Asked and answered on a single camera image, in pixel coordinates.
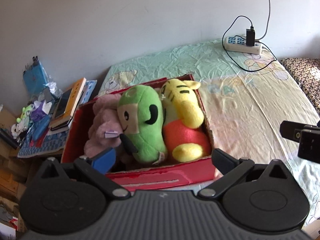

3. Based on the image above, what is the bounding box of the smartphone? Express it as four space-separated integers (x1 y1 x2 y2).
54 89 72 119

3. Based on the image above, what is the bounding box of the black power adapter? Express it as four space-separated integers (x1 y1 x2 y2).
246 26 255 47

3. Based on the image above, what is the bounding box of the blue patterned cloth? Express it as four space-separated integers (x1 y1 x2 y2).
17 126 68 158

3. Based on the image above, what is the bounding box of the yellow tiger plush toy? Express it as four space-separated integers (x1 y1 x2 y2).
161 79 212 163

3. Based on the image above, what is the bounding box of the grey power strip cord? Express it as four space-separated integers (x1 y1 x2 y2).
255 0 272 41

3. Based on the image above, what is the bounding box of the small green plush figure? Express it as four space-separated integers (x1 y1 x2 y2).
16 103 35 126

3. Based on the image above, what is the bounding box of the cartoon print bed sheet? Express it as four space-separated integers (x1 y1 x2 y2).
98 40 319 224

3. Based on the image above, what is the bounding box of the black charging cable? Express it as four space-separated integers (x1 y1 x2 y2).
222 15 278 73

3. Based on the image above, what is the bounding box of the blue plastic bag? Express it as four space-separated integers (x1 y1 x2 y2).
23 56 49 98

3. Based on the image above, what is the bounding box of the mauve plush teddy bear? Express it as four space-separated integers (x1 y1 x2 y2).
84 94 123 158

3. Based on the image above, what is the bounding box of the green plush toy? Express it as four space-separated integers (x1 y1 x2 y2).
117 85 168 165

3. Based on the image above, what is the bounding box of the orange book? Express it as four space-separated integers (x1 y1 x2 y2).
49 77 86 128

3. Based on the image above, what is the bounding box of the white power strip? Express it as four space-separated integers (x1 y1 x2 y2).
223 36 262 55

